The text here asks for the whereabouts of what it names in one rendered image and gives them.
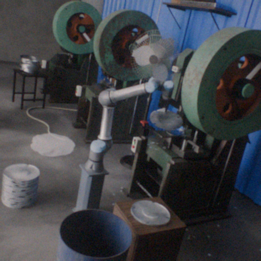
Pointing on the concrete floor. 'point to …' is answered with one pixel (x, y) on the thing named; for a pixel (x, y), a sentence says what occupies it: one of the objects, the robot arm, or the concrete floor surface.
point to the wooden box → (152, 234)
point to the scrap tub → (94, 237)
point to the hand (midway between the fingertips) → (165, 111)
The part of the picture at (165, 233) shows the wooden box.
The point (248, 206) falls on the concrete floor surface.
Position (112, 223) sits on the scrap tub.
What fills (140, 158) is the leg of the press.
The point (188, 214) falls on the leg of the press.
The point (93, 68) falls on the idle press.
